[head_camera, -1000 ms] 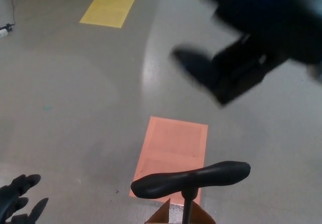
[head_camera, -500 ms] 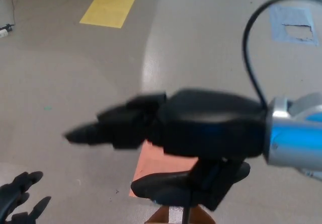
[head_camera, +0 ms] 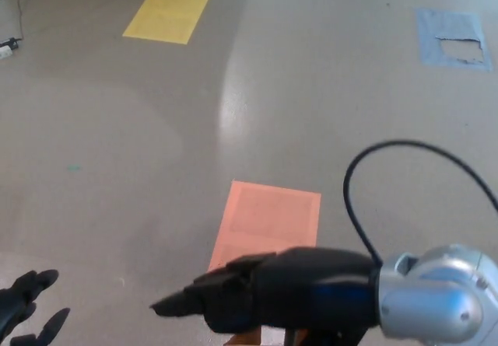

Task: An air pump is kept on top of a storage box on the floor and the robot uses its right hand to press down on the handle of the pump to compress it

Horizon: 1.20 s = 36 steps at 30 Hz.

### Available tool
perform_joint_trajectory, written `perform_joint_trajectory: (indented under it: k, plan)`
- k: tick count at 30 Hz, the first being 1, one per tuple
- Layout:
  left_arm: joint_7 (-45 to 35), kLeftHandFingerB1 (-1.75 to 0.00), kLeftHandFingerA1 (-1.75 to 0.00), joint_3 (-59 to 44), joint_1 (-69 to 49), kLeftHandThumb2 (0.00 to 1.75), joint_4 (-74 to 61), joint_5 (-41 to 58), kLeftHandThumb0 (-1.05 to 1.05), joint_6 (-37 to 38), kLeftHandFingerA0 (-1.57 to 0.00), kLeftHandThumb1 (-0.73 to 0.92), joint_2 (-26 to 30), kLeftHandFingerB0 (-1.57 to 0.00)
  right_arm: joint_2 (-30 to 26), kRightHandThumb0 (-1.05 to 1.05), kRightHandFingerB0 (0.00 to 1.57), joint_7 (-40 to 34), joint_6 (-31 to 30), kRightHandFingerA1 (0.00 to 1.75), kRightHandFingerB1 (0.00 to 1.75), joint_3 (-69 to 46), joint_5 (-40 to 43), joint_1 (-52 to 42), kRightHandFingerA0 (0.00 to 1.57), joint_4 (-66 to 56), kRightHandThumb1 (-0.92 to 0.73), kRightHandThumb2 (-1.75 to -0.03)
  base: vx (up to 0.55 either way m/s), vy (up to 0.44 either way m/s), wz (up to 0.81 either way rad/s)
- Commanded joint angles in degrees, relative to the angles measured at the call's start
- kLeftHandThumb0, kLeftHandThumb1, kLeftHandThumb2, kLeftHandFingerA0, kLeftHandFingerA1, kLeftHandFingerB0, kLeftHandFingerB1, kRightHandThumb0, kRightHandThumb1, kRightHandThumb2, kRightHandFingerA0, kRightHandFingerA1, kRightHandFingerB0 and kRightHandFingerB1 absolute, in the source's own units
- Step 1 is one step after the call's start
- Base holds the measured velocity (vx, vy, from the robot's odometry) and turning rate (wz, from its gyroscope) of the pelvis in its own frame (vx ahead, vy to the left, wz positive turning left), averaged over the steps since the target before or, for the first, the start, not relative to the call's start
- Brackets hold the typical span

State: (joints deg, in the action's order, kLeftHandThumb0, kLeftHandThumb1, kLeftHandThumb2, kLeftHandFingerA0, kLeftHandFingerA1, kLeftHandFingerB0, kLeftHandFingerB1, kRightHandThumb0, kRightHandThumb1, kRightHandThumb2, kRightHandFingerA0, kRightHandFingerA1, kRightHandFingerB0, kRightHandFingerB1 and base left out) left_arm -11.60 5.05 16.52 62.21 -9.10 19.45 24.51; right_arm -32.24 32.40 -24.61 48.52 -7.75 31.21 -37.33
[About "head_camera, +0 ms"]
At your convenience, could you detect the orange paper sheet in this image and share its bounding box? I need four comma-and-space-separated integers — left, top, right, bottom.
208, 180, 322, 273

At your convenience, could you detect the thin black floor cable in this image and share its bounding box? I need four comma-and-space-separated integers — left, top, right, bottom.
0, 0, 25, 42

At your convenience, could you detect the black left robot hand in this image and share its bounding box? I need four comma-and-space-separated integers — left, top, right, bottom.
0, 269, 72, 346

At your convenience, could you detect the white power strip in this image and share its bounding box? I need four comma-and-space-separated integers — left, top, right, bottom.
0, 37, 21, 61

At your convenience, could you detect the torn blue paper sheet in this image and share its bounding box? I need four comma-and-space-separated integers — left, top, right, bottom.
414, 7, 493, 72

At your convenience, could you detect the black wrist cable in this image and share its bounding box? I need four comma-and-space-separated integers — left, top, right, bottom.
342, 139, 498, 267

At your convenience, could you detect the yellow paper sheet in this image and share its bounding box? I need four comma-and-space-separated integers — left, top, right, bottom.
121, 0, 212, 45

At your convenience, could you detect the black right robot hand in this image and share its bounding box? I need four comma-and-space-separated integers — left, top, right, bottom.
149, 246, 384, 335

